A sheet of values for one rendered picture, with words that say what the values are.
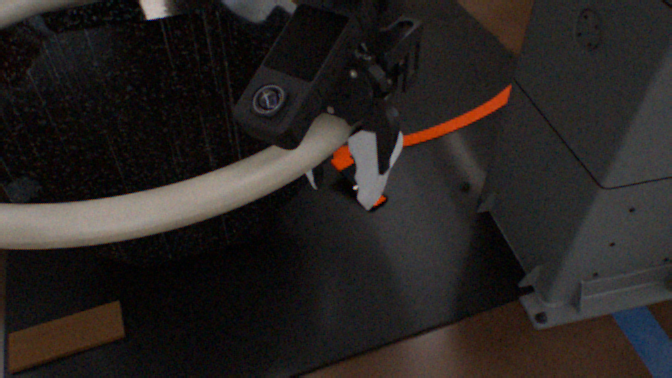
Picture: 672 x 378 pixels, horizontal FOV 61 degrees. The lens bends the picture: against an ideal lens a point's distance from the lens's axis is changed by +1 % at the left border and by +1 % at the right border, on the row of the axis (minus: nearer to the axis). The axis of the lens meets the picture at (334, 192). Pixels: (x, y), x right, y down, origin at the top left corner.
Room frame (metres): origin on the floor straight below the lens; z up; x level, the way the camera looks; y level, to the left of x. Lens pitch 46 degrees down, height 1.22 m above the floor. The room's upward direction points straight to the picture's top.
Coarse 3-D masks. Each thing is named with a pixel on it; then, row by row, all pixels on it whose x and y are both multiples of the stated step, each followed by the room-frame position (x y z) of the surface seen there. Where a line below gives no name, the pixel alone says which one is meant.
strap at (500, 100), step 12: (504, 96) 1.62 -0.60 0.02; (480, 108) 1.55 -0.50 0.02; (492, 108) 1.55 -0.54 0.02; (456, 120) 1.49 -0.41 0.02; (468, 120) 1.49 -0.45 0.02; (420, 132) 1.43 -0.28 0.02; (432, 132) 1.43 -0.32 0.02; (444, 132) 1.43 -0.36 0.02; (408, 144) 1.37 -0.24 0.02; (336, 156) 1.31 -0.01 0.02
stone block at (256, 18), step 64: (128, 0) 0.91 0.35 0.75; (192, 0) 0.93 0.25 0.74; (256, 0) 1.01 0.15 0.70; (0, 64) 0.84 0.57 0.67; (64, 64) 0.84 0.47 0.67; (128, 64) 0.88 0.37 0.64; (192, 64) 0.91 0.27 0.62; (256, 64) 0.95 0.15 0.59; (0, 128) 0.80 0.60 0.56; (64, 128) 0.83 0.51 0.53; (128, 128) 0.86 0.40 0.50; (192, 128) 0.90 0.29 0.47; (0, 192) 0.79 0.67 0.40; (64, 192) 0.81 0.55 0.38; (128, 192) 0.85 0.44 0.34; (128, 256) 0.83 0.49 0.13
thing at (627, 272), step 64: (576, 0) 1.02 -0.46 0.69; (640, 0) 0.87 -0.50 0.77; (576, 64) 0.96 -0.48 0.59; (640, 64) 0.82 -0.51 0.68; (512, 128) 1.10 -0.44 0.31; (576, 128) 0.90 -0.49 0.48; (640, 128) 0.78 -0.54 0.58; (512, 192) 1.02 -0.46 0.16; (576, 192) 0.83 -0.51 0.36; (640, 192) 0.79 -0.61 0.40; (576, 256) 0.78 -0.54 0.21; (640, 256) 0.83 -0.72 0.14; (576, 320) 0.74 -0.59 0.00
